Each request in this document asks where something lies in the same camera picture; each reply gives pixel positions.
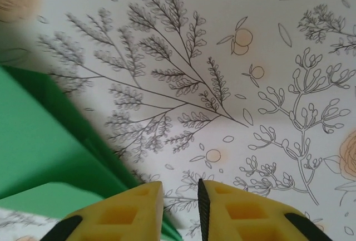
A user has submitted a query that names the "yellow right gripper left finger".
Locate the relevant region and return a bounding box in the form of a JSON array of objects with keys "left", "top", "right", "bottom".
[{"left": 52, "top": 180, "right": 165, "bottom": 241}]

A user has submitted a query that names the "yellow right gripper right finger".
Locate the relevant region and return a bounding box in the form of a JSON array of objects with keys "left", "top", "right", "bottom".
[{"left": 196, "top": 179, "right": 332, "bottom": 241}]

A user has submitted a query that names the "green square cloth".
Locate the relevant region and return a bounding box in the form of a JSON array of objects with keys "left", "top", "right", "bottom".
[{"left": 0, "top": 65, "right": 182, "bottom": 241}]

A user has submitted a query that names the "floral patterned table cover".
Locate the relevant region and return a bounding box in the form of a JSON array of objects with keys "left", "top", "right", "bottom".
[{"left": 0, "top": 0, "right": 356, "bottom": 241}]

